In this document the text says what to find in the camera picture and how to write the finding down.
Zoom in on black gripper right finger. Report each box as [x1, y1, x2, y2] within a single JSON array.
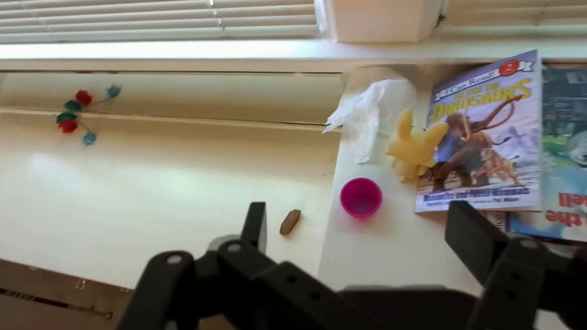
[[444, 201, 587, 330]]

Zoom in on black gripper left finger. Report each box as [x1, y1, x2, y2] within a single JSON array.
[[116, 201, 382, 330]]

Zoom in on white cabinet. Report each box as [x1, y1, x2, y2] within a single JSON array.
[[318, 63, 587, 330]]

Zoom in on white dresser with drawers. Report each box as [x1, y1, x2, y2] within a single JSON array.
[[0, 72, 347, 292]]

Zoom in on small brown block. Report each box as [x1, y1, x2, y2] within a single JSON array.
[[279, 208, 303, 239]]

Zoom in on blue picture book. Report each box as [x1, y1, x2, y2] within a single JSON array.
[[507, 61, 587, 245]]

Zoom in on mammoths picture book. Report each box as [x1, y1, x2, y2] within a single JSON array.
[[413, 50, 545, 215]]

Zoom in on small pale figurine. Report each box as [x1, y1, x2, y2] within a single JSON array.
[[386, 107, 452, 186]]

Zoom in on small pink cup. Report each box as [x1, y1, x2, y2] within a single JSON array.
[[338, 177, 386, 223]]

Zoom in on red and teal bead toy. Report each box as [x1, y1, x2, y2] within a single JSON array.
[[53, 83, 125, 148]]

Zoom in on narrow white window blind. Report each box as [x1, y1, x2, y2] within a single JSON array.
[[0, 0, 321, 45]]

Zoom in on wide white window blind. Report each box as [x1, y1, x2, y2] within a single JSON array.
[[441, 0, 587, 30]]

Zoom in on window blinds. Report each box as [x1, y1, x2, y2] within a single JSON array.
[[0, 0, 587, 74]]

